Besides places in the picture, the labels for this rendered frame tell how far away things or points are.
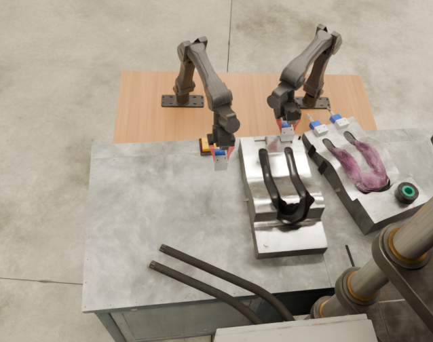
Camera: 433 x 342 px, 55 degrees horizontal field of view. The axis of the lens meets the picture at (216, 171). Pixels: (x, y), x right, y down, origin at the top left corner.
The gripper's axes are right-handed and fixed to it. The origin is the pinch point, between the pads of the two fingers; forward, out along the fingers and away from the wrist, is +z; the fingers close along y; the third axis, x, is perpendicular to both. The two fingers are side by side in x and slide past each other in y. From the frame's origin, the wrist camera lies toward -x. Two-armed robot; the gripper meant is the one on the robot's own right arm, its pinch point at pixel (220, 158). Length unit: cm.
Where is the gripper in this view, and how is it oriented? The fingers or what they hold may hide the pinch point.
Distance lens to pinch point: 160.4
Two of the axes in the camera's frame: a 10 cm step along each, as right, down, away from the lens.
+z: 0.0, 8.7, 4.9
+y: 9.9, -0.6, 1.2
